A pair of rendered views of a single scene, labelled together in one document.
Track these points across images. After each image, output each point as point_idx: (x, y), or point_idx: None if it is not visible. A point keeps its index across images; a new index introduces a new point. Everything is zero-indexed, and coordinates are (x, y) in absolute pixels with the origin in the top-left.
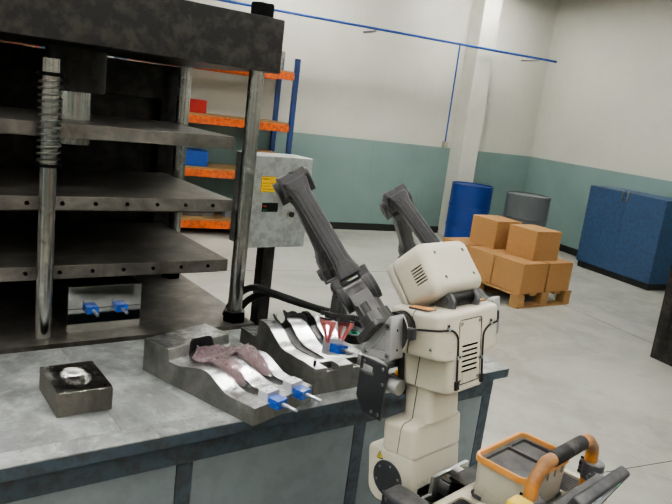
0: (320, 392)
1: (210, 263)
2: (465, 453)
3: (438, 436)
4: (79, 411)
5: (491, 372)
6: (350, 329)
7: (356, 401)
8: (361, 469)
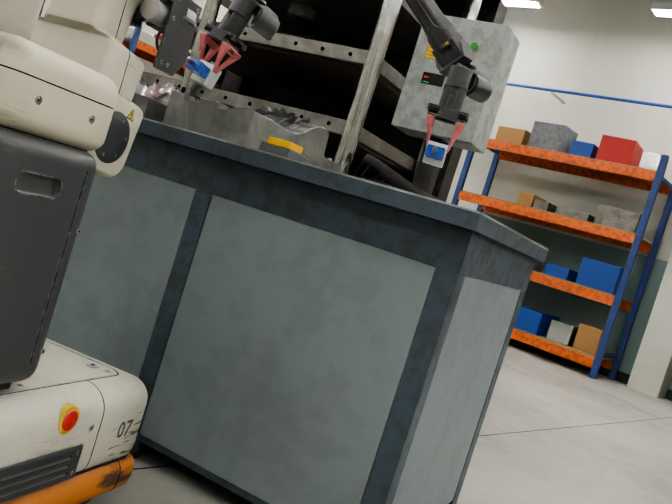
0: (171, 124)
1: (332, 121)
2: (383, 373)
3: (61, 48)
4: None
5: (431, 199)
6: (222, 50)
7: (181, 133)
8: (192, 268)
